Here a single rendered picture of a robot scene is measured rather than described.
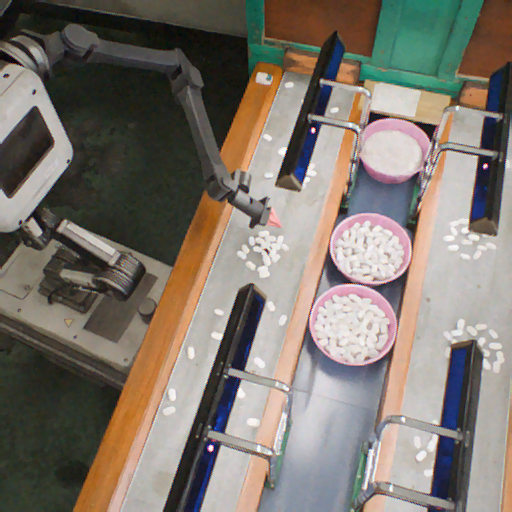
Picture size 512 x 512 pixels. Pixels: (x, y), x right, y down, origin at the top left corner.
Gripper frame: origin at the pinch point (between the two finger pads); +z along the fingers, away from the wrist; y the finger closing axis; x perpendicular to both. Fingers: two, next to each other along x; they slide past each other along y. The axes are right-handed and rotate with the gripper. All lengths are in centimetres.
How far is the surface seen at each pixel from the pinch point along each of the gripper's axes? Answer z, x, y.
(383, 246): 32.0, -16.2, 4.7
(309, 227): 12.4, 0.3, 6.5
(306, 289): 13.7, -4.3, -18.0
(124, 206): -16, 121, 42
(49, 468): -5, 110, -84
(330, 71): -12, -24, 45
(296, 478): 26, -4, -73
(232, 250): -5.6, 15.2, -8.4
